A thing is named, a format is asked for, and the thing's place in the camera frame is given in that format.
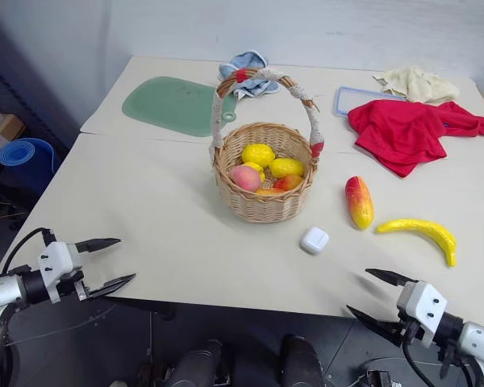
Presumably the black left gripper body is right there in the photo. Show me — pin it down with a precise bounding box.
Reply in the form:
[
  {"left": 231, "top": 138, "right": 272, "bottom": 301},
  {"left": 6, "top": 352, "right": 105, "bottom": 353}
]
[{"left": 57, "top": 268, "right": 93, "bottom": 302}]

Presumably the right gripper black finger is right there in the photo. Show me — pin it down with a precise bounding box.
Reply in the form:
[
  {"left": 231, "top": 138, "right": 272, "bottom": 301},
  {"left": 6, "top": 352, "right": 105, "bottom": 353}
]
[
  {"left": 365, "top": 268, "right": 420, "bottom": 288},
  {"left": 345, "top": 305, "right": 407, "bottom": 348}
]

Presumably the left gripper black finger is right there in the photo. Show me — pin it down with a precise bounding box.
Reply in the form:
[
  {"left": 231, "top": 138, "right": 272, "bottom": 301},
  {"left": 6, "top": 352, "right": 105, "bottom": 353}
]
[
  {"left": 74, "top": 238, "right": 123, "bottom": 255},
  {"left": 87, "top": 273, "right": 137, "bottom": 301}
]

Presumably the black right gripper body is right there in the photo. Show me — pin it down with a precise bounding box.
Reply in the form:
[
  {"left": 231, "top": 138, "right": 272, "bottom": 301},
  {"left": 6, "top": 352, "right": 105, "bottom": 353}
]
[{"left": 397, "top": 308, "right": 428, "bottom": 345}]

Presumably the yellow toy banana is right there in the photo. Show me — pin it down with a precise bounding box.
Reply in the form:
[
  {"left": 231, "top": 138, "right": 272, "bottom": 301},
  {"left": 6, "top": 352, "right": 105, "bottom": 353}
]
[{"left": 375, "top": 218, "right": 458, "bottom": 268}]

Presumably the long red yellow toy mango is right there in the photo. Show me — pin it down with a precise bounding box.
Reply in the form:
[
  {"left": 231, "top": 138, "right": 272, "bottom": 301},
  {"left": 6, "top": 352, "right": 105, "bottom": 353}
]
[{"left": 344, "top": 175, "right": 375, "bottom": 231}]

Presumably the white earbud case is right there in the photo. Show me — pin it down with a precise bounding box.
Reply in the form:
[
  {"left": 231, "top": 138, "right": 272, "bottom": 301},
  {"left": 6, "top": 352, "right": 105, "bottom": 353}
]
[{"left": 299, "top": 226, "right": 331, "bottom": 256}]

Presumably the dark rounded shape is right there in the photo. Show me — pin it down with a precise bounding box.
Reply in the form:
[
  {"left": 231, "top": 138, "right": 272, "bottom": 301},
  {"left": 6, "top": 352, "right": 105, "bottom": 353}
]
[
  {"left": 280, "top": 333, "right": 324, "bottom": 387},
  {"left": 169, "top": 339, "right": 229, "bottom": 387}
]

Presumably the blue rolled foam mat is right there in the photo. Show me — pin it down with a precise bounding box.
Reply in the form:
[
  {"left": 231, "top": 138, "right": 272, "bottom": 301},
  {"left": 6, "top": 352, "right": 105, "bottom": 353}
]
[{"left": 0, "top": 137, "right": 60, "bottom": 191}]

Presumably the small red orange toy mango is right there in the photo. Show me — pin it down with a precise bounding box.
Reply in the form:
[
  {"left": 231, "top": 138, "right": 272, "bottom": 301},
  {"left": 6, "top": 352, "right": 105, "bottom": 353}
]
[{"left": 273, "top": 173, "right": 305, "bottom": 192}]

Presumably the brown cardboard box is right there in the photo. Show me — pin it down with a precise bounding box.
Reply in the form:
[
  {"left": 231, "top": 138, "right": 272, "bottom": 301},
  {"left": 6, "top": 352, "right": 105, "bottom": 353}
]
[{"left": 0, "top": 113, "right": 27, "bottom": 179}]

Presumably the red crumpled shirt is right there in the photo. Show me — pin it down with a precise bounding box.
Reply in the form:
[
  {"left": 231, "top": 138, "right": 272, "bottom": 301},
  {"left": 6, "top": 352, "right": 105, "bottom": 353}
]
[{"left": 347, "top": 98, "right": 484, "bottom": 179}]

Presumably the yellow toy lemon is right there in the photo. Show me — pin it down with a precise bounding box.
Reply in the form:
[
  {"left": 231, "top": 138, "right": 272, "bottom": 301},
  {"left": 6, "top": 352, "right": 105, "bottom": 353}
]
[
  {"left": 241, "top": 161, "right": 266, "bottom": 182},
  {"left": 241, "top": 144, "right": 276, "bottom": 164},
  {"left": 269, "top": 157, "right": 306, "bottom": 179}
]

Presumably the green cutting board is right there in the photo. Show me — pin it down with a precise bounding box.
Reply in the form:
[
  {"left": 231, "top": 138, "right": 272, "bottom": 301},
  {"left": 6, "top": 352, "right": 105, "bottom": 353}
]
[{"left": 121, "top": 76, "right": 239, "bottom": 139}]

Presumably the pink toy peach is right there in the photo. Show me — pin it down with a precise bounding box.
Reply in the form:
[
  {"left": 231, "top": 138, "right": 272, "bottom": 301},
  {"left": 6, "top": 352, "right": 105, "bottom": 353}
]
[{"left": 229, "top": 164, "right": 262, "bottom": 191}]

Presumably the clear lid with blue rim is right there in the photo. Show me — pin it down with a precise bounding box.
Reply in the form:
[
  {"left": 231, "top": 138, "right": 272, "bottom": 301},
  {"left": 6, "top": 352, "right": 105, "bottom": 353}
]
[{"left": 333, "top": 85, "right": 407, "bottom": 119}]

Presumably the beige crumpled towel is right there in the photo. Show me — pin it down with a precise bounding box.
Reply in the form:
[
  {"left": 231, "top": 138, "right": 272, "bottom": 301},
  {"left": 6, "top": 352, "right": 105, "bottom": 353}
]
[{"left": 372, "top": 65, "right": 461, "bottom": 106}]

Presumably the blue crumpled towel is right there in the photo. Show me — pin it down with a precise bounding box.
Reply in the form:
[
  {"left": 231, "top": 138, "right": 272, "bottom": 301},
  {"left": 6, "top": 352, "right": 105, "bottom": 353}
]
[{"left": 218, "top": 49, "right": 283, "bottom": 100}]

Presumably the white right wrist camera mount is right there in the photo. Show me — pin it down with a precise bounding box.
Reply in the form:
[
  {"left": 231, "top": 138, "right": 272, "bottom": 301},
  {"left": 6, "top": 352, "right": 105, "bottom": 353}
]
[{"left": 397, "top": 281, "right": 449, "bottom": 349}]

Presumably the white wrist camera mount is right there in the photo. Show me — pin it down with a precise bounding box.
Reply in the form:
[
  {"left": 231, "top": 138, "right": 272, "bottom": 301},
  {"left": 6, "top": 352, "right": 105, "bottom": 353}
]
[
  {"left": 37, "top": 241, "right": 84, "bottom": 304},
  {"left": 397, "top": 281, "right": 449, "bottom": 349}
]

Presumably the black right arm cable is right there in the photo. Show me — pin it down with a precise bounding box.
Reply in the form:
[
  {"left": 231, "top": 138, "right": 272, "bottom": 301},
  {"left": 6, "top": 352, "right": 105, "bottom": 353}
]
[{"left": 402, "top": 340, "right": 484, "bottom": 387}]

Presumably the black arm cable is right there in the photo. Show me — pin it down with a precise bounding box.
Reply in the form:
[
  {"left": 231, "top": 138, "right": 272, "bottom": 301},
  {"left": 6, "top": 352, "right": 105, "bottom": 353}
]
[
  {"left": 2, "top": 227, "right": 54, "bottom": 276},
  {"left": 402, "top": 340, "right": 484, "bottom": 387}
]

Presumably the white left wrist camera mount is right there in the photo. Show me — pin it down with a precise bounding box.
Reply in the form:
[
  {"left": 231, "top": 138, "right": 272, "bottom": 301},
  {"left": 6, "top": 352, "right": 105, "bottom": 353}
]
[{"left": 37, "top": 241, "right": 84, "bottom": 304}]

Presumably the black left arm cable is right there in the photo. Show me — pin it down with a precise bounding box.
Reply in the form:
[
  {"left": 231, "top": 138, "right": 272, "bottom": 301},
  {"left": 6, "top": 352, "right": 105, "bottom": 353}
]
[{"left": 2, "top": 227, "right": 54, "bottom": 276}]

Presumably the wicker basket with handle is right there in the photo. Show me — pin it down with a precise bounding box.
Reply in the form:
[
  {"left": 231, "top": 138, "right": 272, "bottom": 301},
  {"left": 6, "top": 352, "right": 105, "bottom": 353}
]
[{"left": 208, "top": 68, "right": 327, "bottom": 224}]

